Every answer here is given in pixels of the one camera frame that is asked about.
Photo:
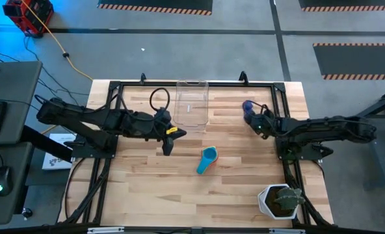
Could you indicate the green cactus plant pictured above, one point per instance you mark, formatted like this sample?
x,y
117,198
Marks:
x,y
288,198

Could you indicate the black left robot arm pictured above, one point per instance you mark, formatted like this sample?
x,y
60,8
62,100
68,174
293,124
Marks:
x,y
82,113

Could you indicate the teal measuring cup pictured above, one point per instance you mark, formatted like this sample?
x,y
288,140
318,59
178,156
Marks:
x,y
207,157

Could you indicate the black computer mouse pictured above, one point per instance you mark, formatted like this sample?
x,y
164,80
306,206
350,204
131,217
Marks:
x,y
2,180

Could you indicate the small navy measuring cup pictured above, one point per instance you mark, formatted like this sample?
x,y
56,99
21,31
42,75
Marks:
x,y
247,104

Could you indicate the silver frame bracket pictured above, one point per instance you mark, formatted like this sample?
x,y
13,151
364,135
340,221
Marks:
x,y
286,231
106,230

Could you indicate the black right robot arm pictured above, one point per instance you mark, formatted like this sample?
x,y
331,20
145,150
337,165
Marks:
x,y
326,128

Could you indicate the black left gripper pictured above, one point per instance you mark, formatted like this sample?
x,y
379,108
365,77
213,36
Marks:
x,y
160,128

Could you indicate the grey desk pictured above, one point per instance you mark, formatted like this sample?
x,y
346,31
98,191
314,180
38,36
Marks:
x,y
17,156
13,84

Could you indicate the black hazard-striped floor mat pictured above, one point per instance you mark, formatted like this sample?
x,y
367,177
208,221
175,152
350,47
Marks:
x,y
153,5
352,3
358,60

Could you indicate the black aluminium rig frame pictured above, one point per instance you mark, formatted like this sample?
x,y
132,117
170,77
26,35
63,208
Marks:
x,y
140,84

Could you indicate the clear plastic basket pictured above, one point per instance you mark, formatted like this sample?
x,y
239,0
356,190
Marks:
x,y
191,107

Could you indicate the black caster wheel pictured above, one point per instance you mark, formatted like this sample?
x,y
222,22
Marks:
x,y
27,213

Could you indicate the red and black tool case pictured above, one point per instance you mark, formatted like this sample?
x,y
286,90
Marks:
x,y
33,14

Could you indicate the white hexagonal planter pot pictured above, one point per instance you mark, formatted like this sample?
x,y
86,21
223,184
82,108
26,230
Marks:
x,y
263,206

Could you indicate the dark grey metal stand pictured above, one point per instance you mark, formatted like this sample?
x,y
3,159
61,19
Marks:
x,y
378,156

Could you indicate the white printed box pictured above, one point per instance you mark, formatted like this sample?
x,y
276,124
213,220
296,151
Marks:
x,y
54,162

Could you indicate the orange measuring cup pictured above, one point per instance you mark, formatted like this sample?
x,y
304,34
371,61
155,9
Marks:
x,y
217,160

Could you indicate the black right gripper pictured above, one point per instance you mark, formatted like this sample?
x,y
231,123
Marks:
x,y
264,123

